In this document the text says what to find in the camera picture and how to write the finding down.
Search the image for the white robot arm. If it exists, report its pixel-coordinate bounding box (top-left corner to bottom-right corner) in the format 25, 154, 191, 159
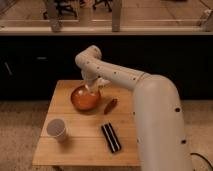
75, 45, 193, 171

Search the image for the orange ceramic bowl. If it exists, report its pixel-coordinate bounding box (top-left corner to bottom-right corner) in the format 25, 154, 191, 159
70, 85, 101, 111

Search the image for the brown sausage-shaped object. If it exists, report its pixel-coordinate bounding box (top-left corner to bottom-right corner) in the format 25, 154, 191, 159
104, 99, 118, 114

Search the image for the wooden table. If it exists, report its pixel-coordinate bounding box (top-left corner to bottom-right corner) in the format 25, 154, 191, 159
33, 80, 139, 167

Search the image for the black striped rectangular box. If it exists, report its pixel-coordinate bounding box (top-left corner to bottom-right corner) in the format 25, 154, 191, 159
101, 123, 122, 153

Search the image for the white paper cup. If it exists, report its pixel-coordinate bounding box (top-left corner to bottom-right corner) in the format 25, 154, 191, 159
46, 118, 67, 142

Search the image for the black office chair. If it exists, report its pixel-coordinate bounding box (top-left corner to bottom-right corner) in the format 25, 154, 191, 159
92, 0, 113, 13
42, 0, 79, 20

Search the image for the black cable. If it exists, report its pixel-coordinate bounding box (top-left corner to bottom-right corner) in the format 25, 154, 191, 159
189, 152, 213, 171

